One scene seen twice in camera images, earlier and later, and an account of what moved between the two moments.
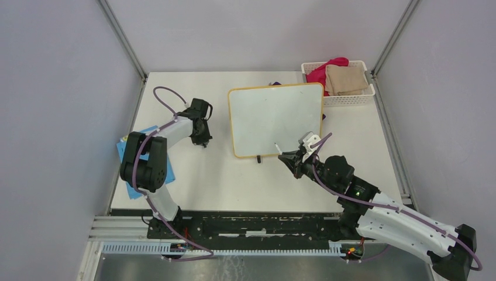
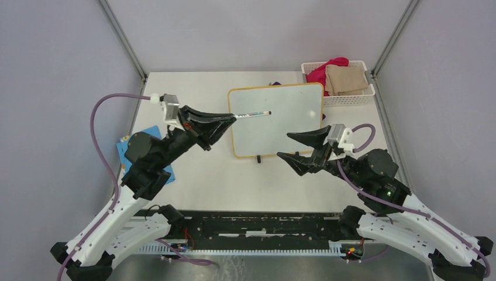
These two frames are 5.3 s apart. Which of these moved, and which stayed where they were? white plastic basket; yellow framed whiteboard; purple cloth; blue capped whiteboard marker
Moved: blue capped whiteboard marker
Stayed: purple cloth; yellow framed whiteboard; white plastic basket
